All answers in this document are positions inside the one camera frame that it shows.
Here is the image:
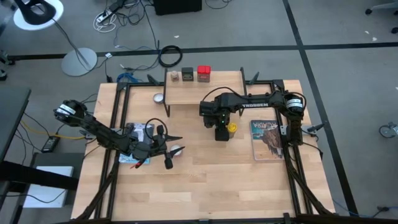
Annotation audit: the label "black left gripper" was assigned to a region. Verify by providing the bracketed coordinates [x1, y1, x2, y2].
[138, 125, 186, 170]

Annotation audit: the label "yellow lid spice jar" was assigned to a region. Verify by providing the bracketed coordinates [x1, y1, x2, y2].
[226, 122, 239, 139]

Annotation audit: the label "red lid spice container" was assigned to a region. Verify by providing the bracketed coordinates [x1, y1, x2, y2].
[197, 65, 211, 83]

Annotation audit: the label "black spice tin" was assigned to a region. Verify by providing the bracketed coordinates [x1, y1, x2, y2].
[181, 67, 195, 82]

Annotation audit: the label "wooden shelf black legs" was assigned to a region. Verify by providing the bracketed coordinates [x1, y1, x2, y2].
[163, 67, 249, 118]

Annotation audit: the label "Yellowstone book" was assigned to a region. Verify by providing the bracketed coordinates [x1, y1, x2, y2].
[118, 122, 155, 165]

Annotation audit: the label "Acadia book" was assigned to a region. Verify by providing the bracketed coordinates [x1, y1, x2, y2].
[250, 119, 285, 162]

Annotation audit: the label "black floor tape strip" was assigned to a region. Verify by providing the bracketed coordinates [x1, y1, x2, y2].
[281, 0, 360, 217]
[7, 42, 398, 62]

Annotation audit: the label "grey floor box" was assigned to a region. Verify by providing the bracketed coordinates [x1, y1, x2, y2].
[29, 151, 85, 187]

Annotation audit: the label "black power adapter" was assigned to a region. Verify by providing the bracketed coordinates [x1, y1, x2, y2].
[40, 136, 60, 154]

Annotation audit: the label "white floor lamp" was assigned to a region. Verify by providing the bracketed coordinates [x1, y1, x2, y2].
[12, 0, 98, 77]

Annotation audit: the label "white panel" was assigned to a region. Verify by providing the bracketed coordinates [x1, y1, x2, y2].
[23, 166, 75, 208]

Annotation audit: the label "black box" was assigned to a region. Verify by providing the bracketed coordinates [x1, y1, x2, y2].
[153, 0, 203, 16]

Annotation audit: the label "black desk foot bar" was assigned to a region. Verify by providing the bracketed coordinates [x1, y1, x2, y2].
[0, 160, 79, 191]

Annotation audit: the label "white power strip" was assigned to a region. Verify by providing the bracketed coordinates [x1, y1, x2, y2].
[95, 8, 114, 23]

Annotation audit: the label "black desk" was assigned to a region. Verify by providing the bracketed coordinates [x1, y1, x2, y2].
[0, 86, 32, 162]

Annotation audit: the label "grey caster wheel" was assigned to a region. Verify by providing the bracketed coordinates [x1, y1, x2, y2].
[378, 121, 398, 139]

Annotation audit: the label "black caster base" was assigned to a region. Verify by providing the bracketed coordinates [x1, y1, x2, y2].
[0, 49, 16, 82]

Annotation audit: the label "black object on stand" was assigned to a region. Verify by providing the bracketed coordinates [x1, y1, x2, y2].
[14, 0, 57, 26]

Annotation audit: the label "grey office chair base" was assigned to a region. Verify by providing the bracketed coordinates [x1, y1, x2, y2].
[364, 1, 398, 34]

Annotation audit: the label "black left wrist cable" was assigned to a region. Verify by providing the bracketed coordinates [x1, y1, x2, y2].
[144, 117, 169, 142]

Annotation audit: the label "coiled black cable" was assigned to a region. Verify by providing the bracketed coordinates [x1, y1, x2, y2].
[158, 44, 183, 68]

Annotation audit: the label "blue cable bundle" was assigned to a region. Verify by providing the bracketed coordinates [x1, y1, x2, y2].
[116, 72, 140, 84]

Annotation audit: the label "black cable white plug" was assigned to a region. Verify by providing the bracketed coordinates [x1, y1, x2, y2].
[119, 57, 161, 72]

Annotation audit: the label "black power cable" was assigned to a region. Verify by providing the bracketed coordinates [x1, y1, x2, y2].
[55, 93, 99, 136]

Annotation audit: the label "yellow cable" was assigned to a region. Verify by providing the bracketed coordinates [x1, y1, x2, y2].
[20, 119, 86, 140]

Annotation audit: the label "thin blue floor cable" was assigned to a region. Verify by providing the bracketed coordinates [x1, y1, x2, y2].
[114, 44, 161, 52]

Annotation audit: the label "black cable white tag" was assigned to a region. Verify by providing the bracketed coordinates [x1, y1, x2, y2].
[93, 52, 114, 83]

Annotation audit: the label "long black floor cable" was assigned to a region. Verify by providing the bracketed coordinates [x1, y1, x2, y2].
[136, 0, 161, 50]

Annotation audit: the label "white coiled cable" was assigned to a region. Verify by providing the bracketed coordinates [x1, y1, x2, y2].
[93, 12, 118, 34]

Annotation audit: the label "tangled black cables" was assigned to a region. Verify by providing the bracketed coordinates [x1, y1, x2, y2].
[113, 0, 147, 47]

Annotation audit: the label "thin black floor cable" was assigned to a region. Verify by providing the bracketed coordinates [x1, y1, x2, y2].
[0, 188, 68, 205]

